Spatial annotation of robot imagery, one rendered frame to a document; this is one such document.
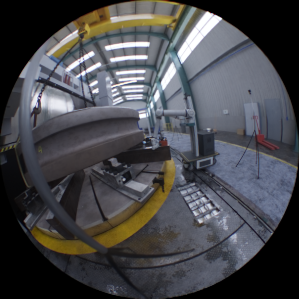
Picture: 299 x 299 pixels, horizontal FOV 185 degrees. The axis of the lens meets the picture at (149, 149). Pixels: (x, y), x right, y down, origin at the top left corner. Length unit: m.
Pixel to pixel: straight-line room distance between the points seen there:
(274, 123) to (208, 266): 6.39
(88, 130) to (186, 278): 2.32
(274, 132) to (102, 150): 7.28
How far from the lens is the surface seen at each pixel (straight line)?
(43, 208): 2.49
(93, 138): 1.68
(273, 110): 6.63
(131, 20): 11.26
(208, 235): 1.32
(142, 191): 1.22
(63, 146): 1.70
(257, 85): 7.06
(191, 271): 1.22
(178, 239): 1.27
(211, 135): 2.32
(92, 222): 1.37
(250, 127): 6.58
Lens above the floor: 1.21
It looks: 14 degrees down
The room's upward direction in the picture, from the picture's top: 12 degrees counter-clockwise
